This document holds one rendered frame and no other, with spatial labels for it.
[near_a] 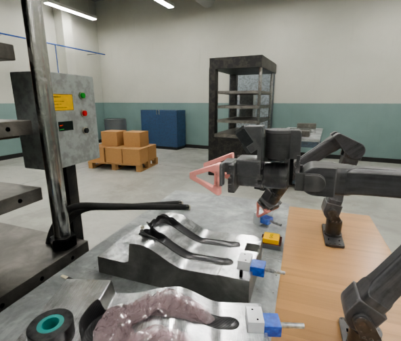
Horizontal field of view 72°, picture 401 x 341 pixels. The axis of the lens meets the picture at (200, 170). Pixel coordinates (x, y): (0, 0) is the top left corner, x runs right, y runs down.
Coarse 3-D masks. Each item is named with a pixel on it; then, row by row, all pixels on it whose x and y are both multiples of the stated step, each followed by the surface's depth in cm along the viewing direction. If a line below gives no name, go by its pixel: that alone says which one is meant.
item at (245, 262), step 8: (240, 256) 80; (248, 256) 80; (240, 264) 78; (248, 264) 77; (256, 264) 79; (264, 264) 79; (256, 272) 77; (264, 272) 78; (272, 272) 77; (280, 272) 77
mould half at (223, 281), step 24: (120, 240) 101; (144, 240) 86; (192, 240) 95; (240, 240) 95; (120, 264) 88; (144, 264) 85; (168, 264) 81; (192, 264) 82; (192, 288) 80; (216, 288) 78; (240, 288) 75
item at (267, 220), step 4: (260, 212) 128; (256, 216) 127; (264, 216) 127; (268, 216) 127; (256, 220) 128; (260, 220) 126; (264, 220) 125; (268, 220) 124; (272, 220) 126; (256, 224) 128; (260, 224) 127; (268, 224) 124; (276, 224) 122; (280, 224) 121
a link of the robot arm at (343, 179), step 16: (336, 176) 52; (352, 176) 52; (368, 176) 51; (384, 176) 51; (400, 176) 50; (320, 192) 54; (336, 192) 53; (352, 192) 53; (368, 192) 52; (384, 192) 51; (400, 192) 50
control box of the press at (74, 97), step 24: (24, 72) 108; (24, 96) 111; (72, 96) 122; (72, 120) 124; (96, 120) 138; (24, 144) 117; (72, 144) 125; (96, 144) 139; (72, 168) 132; (72, 192) 134
